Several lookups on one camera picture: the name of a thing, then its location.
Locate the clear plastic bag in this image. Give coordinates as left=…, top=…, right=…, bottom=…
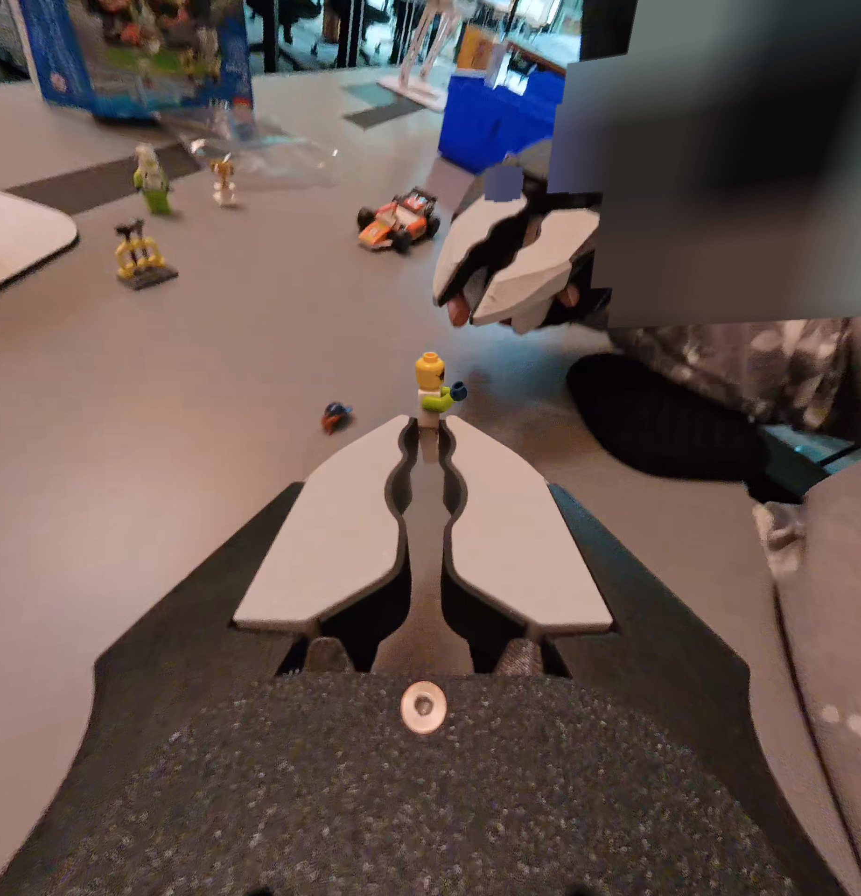
left=158, top=105, right=342, bottom=191

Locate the small tan lego piece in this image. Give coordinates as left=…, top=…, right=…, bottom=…
left=208, top=154, right=244, bottom=210

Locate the orange lego race car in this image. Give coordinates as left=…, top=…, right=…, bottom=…
left=355, top=187, right=444, bottom=257

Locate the orange cardboard box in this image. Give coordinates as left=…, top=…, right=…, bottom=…
left=457, top=24, right=497, bottom=74

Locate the small yellow lego piece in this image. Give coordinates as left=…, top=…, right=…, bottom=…
left=114, top=217, right=169, bottom=277

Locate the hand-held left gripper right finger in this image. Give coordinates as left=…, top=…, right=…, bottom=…
left=441, top=418, right=613, bottom=638

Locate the white booklet stand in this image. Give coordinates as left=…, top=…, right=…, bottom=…
left=0, top=182, right=81, bottom=299

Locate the blue plastic bin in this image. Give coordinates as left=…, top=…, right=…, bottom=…
left=438, top=63, right=566, bottom=177

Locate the person's right forearm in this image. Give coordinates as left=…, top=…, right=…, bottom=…
left=606, top=317, right=861, bottom=424

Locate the blue lego set box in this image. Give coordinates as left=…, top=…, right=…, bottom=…
left=14, top=0, right=258, bottom=123

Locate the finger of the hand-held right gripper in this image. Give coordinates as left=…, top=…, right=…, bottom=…
left=471, top=208, right=603, bottom=336
left=432, top=196, right=531, bottom=309

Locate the white display stand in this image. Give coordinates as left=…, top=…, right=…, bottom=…
left=378, top=0, right=469, bottom=113

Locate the green lego minifigure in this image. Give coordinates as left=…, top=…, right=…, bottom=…
left=131, top=140, right=176, bottom=217

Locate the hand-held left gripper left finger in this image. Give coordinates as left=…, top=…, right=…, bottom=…
left=235, top=416, right=414, bottom=631

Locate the black mesh office chair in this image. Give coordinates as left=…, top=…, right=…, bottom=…
left=565, top=350, right=770, bottom=487

